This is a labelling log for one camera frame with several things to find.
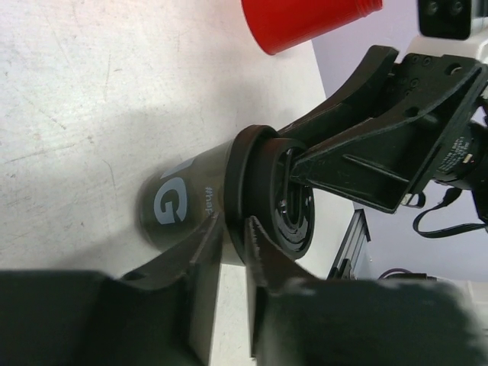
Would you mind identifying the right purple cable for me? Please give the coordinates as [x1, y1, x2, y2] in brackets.
[377, 268, 428, 281]

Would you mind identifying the aluminium frame rail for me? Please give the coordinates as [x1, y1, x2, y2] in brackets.
[327, 209, 373, 280]

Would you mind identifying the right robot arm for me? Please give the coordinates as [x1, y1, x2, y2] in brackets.
[281, 1, 487, 239]

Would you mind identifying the black cup lid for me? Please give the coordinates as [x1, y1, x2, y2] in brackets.
[223, 125, 315, 266]

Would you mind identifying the red cylindrical cup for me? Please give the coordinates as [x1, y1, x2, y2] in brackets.
[241, 0, 383, 55]

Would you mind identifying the dark coffee cup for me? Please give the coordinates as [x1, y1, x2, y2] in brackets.
[137, 138, 251, 266]

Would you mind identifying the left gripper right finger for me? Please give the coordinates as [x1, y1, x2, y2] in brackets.
[243, 215, 329, 359]

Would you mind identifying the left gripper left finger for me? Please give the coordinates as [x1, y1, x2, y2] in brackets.
[121, 213, 223, 365]

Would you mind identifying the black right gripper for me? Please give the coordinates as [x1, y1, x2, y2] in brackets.
[278, 45, 487, 214]

